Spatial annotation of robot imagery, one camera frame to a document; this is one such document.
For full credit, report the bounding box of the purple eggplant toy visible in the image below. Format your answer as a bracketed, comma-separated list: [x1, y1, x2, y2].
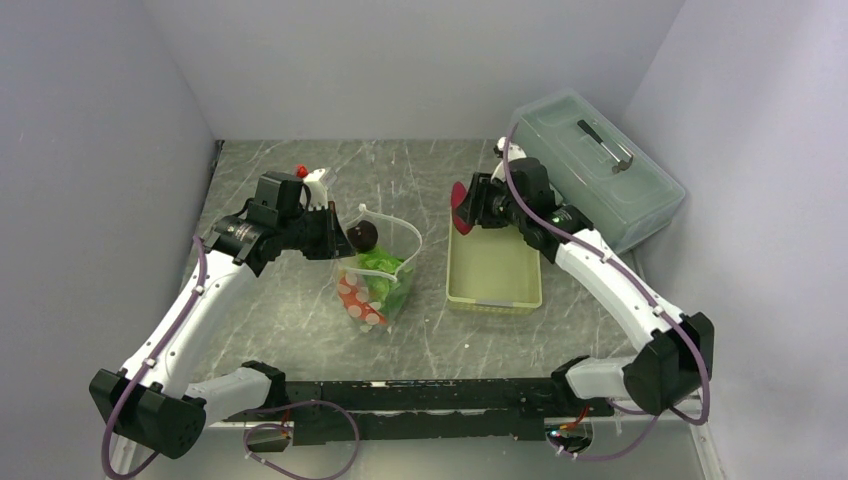
[451, 182, 474, 236]

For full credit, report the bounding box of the dark purple mangosteen toy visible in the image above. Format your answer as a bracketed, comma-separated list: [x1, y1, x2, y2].
[346, 220, 379, 254]

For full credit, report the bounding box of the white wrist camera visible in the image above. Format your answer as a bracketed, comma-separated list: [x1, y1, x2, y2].
[492, 137, 527, 181]
[295, 164, 337, 210]

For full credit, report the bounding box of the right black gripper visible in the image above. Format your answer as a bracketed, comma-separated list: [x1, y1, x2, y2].
[454, 173, 527, 229]

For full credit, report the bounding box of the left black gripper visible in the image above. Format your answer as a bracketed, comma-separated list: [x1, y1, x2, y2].
[279, 201, 356, 260]

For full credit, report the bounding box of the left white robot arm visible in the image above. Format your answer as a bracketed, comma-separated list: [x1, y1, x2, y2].
[89, 168, 353, 459]

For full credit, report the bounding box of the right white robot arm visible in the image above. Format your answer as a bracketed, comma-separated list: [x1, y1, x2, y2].
[450, 158, 715, 416]

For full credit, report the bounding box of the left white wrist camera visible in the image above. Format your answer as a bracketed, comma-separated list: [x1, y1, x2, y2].
[295, 164, 337, 210]

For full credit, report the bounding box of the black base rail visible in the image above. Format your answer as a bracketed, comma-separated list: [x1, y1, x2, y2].
[228, 377, 613, 446]

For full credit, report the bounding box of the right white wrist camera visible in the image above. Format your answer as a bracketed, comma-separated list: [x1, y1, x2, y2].
[492, 137, 527, 181]

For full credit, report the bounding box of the green cabbage toy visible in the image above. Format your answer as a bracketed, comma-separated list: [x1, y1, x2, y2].
[357, 246, 414, 320]

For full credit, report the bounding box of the clear lidded storage box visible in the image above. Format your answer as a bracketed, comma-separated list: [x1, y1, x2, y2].
[510, 89, 685, 253]

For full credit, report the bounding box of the clear dotted zip bag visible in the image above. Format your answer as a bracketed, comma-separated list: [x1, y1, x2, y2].
[334, 204, 423, 333]

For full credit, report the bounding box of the pale green plastic basket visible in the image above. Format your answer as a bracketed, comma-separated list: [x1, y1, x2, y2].
[445, 226, 543, 315]

